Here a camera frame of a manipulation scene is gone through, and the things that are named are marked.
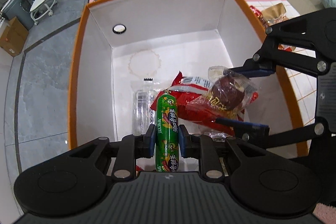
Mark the green sausage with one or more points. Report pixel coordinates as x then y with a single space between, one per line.
167 121

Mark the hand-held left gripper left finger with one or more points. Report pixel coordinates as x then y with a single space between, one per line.
151 141

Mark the red dates packet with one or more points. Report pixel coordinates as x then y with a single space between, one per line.
256 14

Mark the clear tray snack packet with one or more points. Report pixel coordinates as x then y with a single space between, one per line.
140 108

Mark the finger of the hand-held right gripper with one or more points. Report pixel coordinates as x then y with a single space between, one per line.
252 126
258 71

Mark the brown cardboard box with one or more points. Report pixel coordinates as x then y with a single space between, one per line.
11 36

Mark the gold nut packet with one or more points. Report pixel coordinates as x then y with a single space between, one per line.
273 12

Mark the pink fluffy rug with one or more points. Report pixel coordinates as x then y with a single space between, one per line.
325 214

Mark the white rolling stool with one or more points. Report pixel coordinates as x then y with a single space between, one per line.
40 2

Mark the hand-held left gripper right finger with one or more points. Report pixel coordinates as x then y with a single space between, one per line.
183 142

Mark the clear packet with brown egg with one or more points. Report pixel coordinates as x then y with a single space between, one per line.
225 92

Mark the orange cardboard box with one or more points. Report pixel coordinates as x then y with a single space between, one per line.
168 37

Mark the red snack packet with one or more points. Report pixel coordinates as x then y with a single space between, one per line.
197 108

